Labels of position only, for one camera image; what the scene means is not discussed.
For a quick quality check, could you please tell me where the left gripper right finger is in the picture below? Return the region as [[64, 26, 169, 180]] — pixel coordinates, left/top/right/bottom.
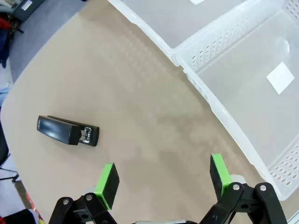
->
[[199, 153, 288, 224]]

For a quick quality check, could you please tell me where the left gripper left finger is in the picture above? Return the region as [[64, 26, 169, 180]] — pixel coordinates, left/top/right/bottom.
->
[[48, 162, 120, 224]]

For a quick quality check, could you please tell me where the black stapler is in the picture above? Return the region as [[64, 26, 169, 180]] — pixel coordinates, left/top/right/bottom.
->
[[36, 115, 100, 147]]

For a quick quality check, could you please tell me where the white perforated plastic basket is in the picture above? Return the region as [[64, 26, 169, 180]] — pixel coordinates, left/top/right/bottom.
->
[[172, 9, 299, 201], [107, 0, 248, 50]]

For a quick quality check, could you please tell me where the black chair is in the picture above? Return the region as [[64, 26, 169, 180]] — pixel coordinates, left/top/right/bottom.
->
[[0, 121, 19, 182]]

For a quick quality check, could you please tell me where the light blue shirt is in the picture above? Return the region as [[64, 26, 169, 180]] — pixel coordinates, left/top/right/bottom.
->
[[0, 86, 11, 108]]

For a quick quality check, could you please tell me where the blue denim garment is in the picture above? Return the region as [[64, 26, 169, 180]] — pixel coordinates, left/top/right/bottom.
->
[[0, 30, 14, 68]]

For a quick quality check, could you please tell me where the grey storage bin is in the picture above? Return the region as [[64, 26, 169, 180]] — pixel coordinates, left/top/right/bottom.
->
[[13, 0, 45, 23]]

